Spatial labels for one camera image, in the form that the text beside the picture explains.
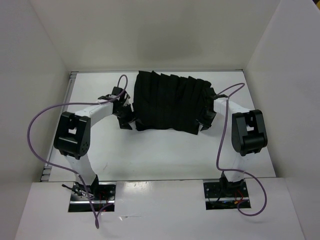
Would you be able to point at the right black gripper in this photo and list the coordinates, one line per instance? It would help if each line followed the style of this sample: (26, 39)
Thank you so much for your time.
(206, 124)

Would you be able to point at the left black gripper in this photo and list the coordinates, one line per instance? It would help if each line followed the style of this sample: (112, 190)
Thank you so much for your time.
(124, 123)

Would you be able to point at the black pleated skirt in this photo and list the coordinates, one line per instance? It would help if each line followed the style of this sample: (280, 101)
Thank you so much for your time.
(163, 102)

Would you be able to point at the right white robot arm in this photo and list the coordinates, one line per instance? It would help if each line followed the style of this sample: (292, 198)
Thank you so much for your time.
(248, 137)

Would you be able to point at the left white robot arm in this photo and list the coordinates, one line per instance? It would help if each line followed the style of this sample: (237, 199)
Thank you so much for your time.
(73, 134)

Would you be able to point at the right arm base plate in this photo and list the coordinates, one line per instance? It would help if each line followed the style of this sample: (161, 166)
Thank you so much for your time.
(217, 198)

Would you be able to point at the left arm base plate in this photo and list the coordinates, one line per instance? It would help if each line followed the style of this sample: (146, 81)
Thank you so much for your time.
(103, 201)

